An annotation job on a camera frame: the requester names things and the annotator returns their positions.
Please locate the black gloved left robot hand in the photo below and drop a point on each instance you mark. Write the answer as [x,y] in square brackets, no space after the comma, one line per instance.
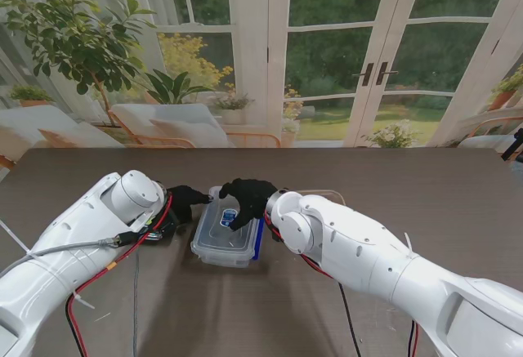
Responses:
[184,199]

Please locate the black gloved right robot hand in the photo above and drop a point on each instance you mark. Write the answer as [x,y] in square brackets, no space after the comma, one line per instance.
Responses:
[253,199]

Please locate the clear lid with blue sticker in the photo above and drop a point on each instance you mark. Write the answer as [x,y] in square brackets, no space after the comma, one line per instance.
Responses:
[212,230]

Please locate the clear container with blue clips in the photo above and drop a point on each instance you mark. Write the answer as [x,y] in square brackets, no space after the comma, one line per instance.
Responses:
[222,258]

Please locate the clear lid with white label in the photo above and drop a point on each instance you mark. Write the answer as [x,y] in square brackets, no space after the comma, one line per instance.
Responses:
[335,195]

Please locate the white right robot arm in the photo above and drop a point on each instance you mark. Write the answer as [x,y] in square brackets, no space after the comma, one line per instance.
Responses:
[367,251]

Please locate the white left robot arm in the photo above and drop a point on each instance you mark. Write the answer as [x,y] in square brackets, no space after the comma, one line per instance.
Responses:
[81,226]

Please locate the black tripod stand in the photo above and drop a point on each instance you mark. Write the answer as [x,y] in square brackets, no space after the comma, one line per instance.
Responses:
[515,144]

